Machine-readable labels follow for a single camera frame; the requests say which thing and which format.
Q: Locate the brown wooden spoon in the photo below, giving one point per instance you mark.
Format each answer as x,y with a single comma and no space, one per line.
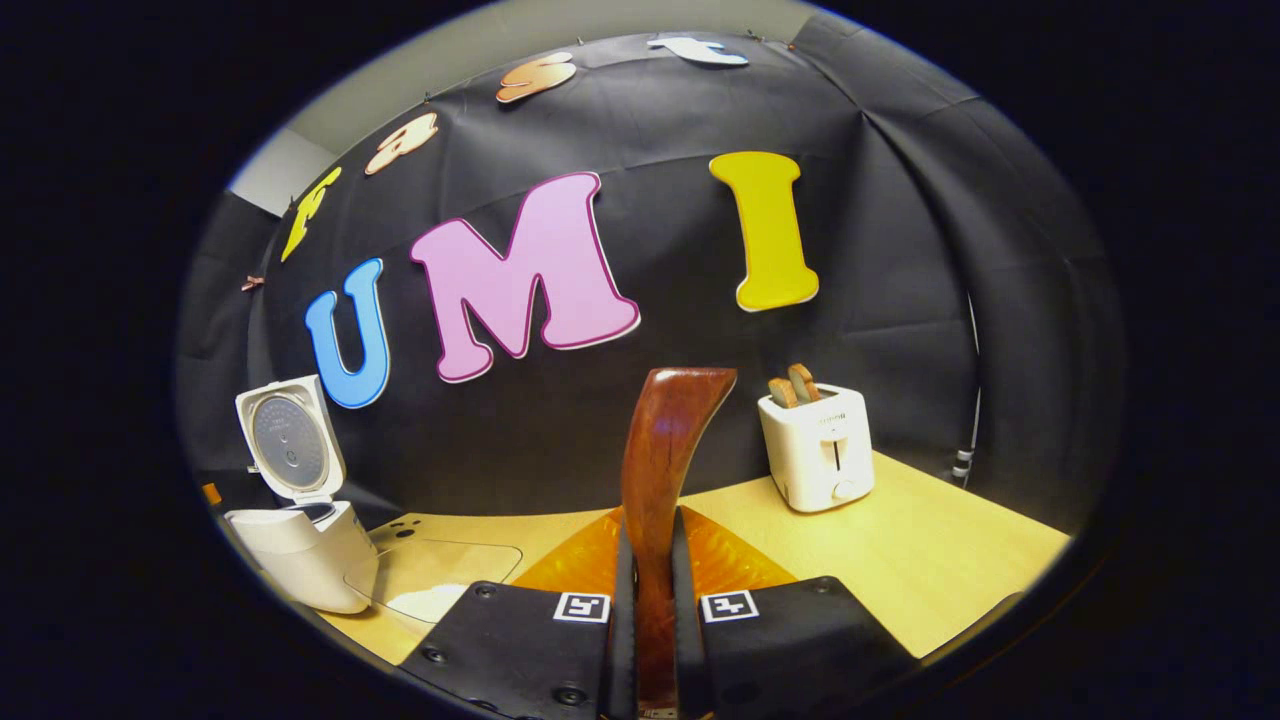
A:
660,450

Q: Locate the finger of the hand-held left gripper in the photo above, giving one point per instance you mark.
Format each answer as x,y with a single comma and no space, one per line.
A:
212,494

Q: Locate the white rice cooker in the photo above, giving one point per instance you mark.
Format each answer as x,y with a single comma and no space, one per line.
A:
300,560

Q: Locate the toast slice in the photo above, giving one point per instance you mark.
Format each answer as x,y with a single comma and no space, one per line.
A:
781,392
804,383

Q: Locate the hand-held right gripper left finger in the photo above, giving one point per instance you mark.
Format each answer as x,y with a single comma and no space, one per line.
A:
622,650

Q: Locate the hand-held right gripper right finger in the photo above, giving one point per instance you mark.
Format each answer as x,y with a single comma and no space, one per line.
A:
690,650

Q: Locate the white toaster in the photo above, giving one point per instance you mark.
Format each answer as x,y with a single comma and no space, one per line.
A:
810,470

